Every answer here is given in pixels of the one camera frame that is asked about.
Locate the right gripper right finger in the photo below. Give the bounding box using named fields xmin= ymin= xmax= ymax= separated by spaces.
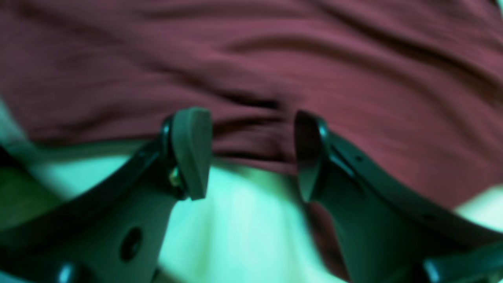
xmin=294 ymin=111 xmax=502 ymax=283

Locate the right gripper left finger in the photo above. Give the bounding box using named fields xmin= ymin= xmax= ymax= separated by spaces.
xmin=1 ymin=107 xmax=213 ymax=283

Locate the dark red t-shirt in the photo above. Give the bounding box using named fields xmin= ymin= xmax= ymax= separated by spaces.
xmin=1 ymin=0 xmax=503 ymax=283

